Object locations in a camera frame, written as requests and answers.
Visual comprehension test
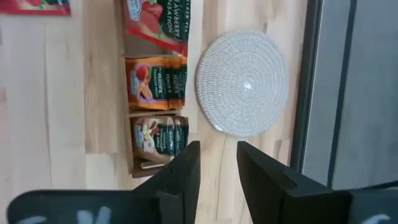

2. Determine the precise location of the strawberry tea bag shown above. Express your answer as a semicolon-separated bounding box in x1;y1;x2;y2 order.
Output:
0;0;72;16
124;0;191;57

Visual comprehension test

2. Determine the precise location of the vanilla cinnamon apple tea bag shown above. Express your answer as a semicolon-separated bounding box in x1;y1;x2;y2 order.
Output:
132;116;175;164
172;116;183;156
180;116;190;147

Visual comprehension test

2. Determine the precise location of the round woven white mat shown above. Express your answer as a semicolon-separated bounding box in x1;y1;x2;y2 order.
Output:
195;27;290;138

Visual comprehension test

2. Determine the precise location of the peach passion fruit tea bag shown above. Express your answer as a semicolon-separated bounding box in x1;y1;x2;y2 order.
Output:
164;57;180;110
177;57;188;108
125;55;170;111

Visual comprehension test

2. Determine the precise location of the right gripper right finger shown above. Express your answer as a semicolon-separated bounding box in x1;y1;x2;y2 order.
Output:
238;141;398;224

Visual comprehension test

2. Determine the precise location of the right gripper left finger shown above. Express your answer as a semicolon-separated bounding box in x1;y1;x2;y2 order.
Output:
6;141;200;224

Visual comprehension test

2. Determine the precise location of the wooden tea box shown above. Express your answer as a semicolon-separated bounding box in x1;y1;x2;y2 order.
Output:
113;0;190;179

